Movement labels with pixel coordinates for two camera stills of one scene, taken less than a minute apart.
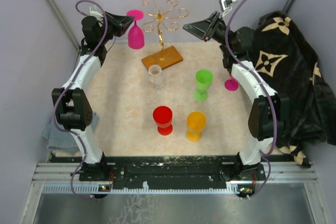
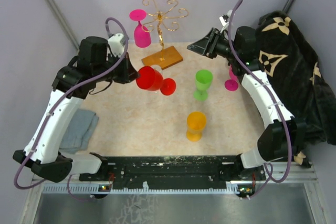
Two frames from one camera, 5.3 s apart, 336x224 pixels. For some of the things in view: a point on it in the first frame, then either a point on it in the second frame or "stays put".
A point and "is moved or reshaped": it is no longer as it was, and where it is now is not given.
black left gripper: (120, 23) to (129, 72)
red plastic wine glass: (163, 116) to (151, 80)
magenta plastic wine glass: (135, 35) is moved or reshaped
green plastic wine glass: (203, 78) stays put
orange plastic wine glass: (196, 121) stays put
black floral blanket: (286, 59) stays put
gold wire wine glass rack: (169, 56) stays put
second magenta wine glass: (231, 84) stays put
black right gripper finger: (201, 28) to (201, 45)
